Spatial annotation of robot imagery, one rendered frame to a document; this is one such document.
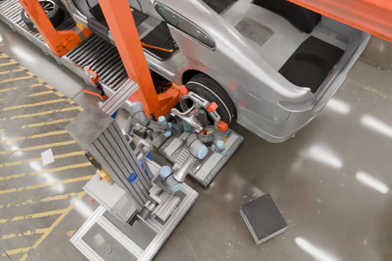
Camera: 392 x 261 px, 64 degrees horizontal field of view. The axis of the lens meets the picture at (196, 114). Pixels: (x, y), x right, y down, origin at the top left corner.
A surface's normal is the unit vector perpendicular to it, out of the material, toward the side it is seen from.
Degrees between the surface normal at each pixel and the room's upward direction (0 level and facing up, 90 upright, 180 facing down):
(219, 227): 0
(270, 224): 0
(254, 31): 2
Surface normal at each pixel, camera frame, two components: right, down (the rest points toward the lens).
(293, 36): 0.20, -0.33
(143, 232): -0.07, -0.54
